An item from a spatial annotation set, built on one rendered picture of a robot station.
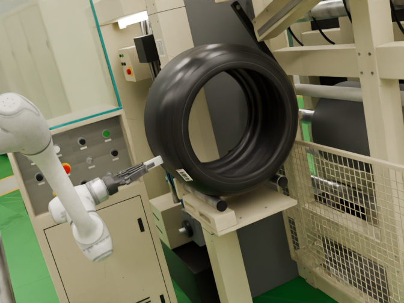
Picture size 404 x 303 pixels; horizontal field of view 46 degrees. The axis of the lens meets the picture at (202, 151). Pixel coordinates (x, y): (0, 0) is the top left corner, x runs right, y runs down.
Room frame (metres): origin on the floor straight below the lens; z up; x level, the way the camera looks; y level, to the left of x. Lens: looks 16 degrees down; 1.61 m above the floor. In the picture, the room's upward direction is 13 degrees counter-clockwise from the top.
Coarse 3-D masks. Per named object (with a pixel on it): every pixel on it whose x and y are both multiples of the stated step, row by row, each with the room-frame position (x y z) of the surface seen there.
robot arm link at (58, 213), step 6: (78, 186) 1.65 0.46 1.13; (84, 186) 1.64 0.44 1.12; (78, 192) 1.62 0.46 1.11; (84, 192) 1.62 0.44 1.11; (54, 198) 1.62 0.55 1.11; (84, 198) 1.60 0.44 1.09; (90, 198) 1.62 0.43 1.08; (54, 204) 1.59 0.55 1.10; (60, 204) 1.59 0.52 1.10; (84, 204) 1.59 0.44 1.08; (90, 204) 1.60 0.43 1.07; (54, 210) 1.58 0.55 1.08; (60, 210) 1.58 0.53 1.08; (90, 210) 1.58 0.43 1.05; (54, 216) 1.58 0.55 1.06; (60, 216) 1.58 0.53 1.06; (66, 216) 1.58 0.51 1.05; (60, 222) 1.59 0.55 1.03
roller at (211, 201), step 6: (186, 186) 2.00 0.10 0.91; (192, 192) 1.93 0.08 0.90; (198, 192) 1.87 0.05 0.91; (204, 198) 1.81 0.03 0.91; (210, 198) 1.77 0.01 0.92; (216, 198) 1.74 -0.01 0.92; (210, 204) 1.76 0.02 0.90; (216, 204) 1.70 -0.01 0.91; (222, 204) 1.70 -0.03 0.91; (222, 210) 1.70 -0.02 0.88
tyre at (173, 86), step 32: (192, 64) 1.74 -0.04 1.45; (224, 64) 1.74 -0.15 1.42; (256, 64) 1.79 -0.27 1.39; (160, 96) 1.75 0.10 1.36; (192, 96) 1.69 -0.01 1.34; (256, 96) 2.09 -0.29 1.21; (288, 96) 1.83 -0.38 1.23; (160, 128) 1.70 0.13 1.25; (256, 128) 2.08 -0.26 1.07; (288, 128) 1.81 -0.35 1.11; (192, 160) 1.67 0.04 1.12; (224, 160) 2.03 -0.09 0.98; (256, 160) 2.00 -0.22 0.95; (224, 192) 1.73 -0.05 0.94
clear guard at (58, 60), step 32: (0, 0) 2.14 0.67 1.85; (32, 0) 2.18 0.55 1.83; (64, 0) 2.23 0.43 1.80; (0, 32) 2.13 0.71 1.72; (32, 32) 2.17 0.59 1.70; (64, 32) 2.22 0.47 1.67; (96, 32) 2.26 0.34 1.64; (0, 64) 2.11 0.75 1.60; (32, 64) 2.16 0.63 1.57; (64, 64) 2.20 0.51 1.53; (96, 64) 2.25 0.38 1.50; (32, 96) 2.14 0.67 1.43; (64, 96) 2.19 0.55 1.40; (96, 96) 2.23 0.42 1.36
